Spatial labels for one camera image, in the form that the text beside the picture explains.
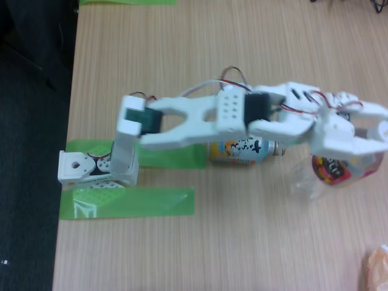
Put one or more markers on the orange aluminium bottle can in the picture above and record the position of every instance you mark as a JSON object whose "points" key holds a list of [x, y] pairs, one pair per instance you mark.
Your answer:
{"points": [[236, 153]]}

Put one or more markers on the clear plastic bottle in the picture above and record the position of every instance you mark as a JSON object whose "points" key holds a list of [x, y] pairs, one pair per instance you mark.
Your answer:
{"points": [[330, 169]]}

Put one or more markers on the green tape strip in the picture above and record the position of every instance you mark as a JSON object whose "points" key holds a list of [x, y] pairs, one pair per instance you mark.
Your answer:
{"points": [[151, 201], [182, 159]]}

